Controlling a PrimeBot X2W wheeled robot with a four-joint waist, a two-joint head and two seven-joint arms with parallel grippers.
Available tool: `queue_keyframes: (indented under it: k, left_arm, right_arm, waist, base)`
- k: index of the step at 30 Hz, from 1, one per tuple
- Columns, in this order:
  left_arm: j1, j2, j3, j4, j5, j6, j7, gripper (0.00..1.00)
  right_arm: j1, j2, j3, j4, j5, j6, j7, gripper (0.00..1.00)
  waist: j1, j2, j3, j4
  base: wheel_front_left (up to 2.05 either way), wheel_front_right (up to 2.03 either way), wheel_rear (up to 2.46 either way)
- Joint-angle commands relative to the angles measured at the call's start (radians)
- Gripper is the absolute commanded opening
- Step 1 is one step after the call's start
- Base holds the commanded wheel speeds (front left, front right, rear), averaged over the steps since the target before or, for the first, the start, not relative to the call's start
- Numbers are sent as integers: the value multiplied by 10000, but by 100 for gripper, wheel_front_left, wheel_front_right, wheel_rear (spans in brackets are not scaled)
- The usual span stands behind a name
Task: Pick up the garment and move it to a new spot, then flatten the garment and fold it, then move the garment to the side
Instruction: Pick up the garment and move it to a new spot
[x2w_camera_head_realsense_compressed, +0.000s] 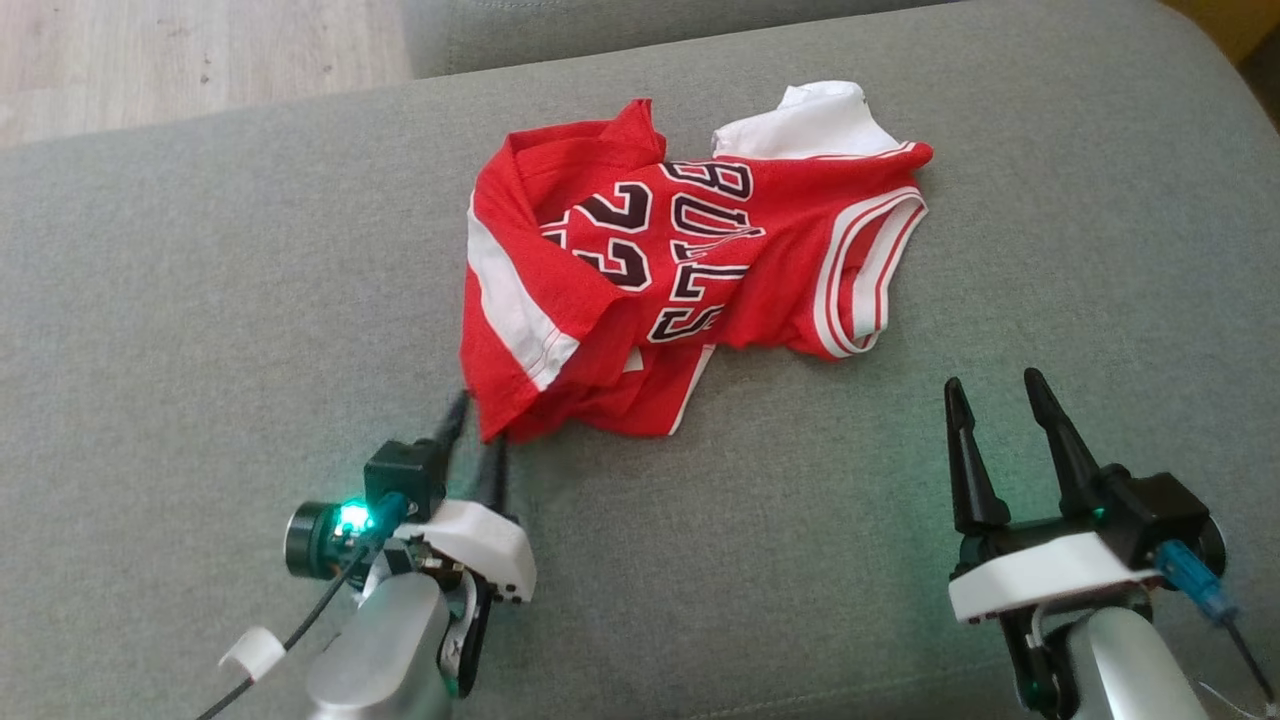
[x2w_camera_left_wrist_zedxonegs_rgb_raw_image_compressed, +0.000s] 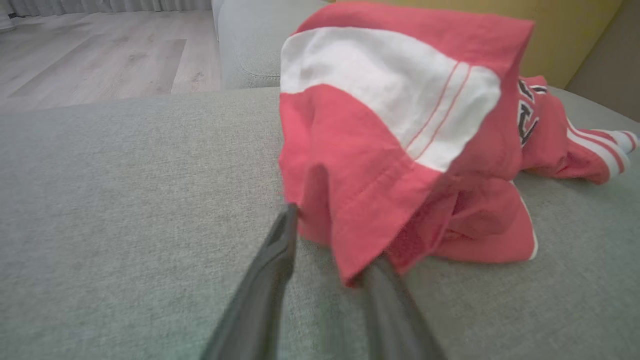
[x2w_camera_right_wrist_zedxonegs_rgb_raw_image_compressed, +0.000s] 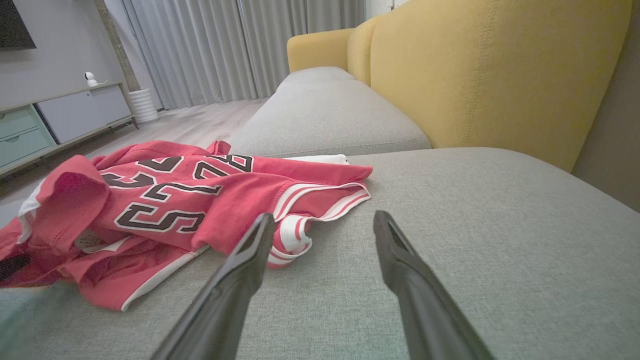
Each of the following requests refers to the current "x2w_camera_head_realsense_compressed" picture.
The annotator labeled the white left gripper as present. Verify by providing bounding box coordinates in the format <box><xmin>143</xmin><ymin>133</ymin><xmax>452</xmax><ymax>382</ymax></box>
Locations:
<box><xmin>395</xmin><ymin>390</ymin><xmax>537</xmax><ymax>693</ymax></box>

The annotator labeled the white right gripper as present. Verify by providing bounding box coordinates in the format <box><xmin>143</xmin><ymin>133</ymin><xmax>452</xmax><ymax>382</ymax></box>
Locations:
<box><xmin>945</xmin><ymin>368</ymin><xmax>1166</xmax><ymax>719</ymax></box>

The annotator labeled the red Bulls basketball jersey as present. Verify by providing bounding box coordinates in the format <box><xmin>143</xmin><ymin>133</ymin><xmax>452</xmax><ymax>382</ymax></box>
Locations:
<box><xmin>460</xmin><ymin>80</ymin><xmax>935</xmax><ymax>444</ymax></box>

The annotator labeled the wide grey fabric sofa ottoman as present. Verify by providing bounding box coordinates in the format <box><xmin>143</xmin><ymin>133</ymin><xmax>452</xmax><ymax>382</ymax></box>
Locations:
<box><xmin>0</xmin><ymin>0</ymin><xmax>1280</xmax><ymax>720</ymax></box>

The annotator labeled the grey sofa seat cushion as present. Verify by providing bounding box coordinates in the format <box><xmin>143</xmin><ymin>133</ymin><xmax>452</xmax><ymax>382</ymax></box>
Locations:
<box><xmin>400</xmin><ymin>0</ymin><xmax>961</xmax><ymax>80</ymax></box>

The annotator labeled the blue plug with black cable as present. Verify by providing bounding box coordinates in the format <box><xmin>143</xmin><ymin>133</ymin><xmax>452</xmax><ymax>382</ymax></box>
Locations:
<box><xmin>1155</xmin><ymin>540</ymin><xmax>1277</xmax><ymax>703</ymax></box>

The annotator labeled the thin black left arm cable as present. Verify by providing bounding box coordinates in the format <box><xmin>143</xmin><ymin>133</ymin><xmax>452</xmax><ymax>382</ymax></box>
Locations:
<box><xmin>195</xmin><ymin>520</ymin><xmax>396</xmax><ymax>720</ymax></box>

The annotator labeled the white cable clip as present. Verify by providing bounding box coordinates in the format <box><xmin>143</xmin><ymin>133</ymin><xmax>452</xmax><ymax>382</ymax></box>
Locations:
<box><xmin>220</xmin><ymin>627</ymin><xmax>287</xmax><ymax>682</ymax></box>

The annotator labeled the white cable tie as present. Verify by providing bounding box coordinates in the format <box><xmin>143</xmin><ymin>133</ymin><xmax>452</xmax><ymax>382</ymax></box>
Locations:
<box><xmin>1198</xmin><ymin>680</ymin><xmax>1263</xmax><ymax>717</ymax></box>

